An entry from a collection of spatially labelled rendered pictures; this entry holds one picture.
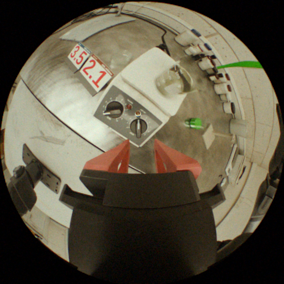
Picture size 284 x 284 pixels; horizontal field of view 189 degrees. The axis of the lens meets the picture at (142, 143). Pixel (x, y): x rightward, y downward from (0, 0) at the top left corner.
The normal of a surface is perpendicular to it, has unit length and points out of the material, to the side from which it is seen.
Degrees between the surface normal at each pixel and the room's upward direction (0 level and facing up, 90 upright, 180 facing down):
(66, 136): 0
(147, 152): 0
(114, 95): 30
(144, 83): 0
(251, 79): 90
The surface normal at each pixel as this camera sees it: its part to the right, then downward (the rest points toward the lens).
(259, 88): -0.56, 0.83
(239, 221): -0.75, -0.52
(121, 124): 0.03, 0.59
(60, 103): 0.35, 0.20
